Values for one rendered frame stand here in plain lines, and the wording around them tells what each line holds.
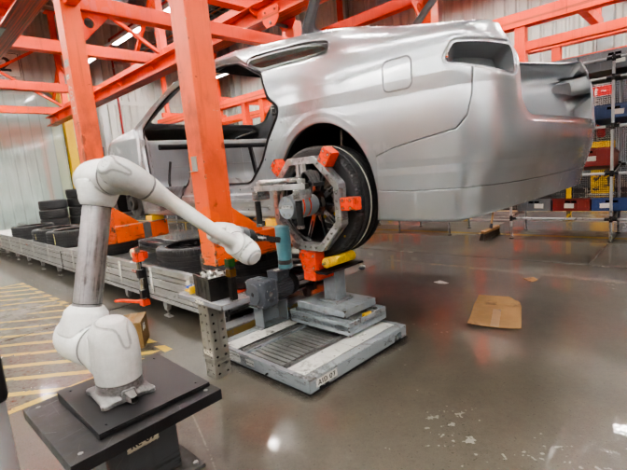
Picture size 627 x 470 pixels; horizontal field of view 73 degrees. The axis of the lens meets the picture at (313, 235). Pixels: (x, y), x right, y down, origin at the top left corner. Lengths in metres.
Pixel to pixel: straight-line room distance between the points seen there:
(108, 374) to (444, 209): 1.56
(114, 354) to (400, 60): 1.77
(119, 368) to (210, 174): 1.34
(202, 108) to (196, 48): 0.33
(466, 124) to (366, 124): 0.55
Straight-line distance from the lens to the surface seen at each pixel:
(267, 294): 2.61
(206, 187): 2.57
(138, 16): 4.88
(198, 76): 2.65
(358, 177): 2.36
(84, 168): 1.77
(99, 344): 1.61
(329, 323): 2.56
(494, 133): 2.09
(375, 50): 2.36
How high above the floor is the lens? 1.05
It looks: 9 degrees down
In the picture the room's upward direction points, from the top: 5 degrees counter-clockwise
